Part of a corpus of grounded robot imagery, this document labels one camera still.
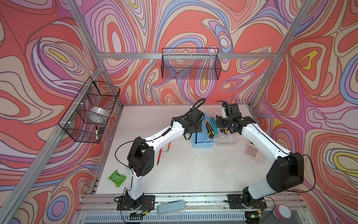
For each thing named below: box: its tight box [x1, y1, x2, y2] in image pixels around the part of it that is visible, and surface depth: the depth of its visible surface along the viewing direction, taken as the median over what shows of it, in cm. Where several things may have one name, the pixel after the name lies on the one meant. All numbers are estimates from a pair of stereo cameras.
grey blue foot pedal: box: [157, 199, 186, 215], surface depth 72 cm
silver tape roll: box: [89, 106, 110, 118], surface depth 75 cm
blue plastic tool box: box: [191, 113, 218, 148], surface depth 93 cm
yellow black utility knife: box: [205, 119, 215, 139], surface depth 95 cm
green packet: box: [107, 169, 127, 188], surface depth 82 cm
